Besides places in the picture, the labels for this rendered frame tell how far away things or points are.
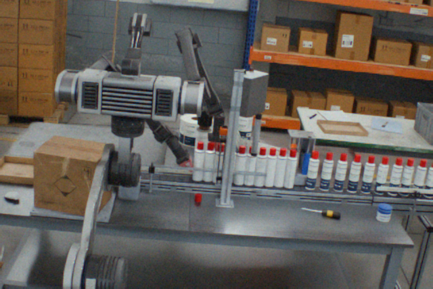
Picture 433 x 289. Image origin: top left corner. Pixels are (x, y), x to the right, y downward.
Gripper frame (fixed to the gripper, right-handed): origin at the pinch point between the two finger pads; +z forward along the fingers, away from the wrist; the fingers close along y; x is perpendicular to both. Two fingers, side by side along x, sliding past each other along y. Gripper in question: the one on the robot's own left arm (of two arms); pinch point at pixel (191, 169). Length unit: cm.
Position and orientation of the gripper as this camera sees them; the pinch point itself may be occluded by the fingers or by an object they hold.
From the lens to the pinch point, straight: 312.2
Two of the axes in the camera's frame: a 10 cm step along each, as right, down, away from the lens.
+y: -0.4, -3.2, 9.5
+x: -8.5, 5.1, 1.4
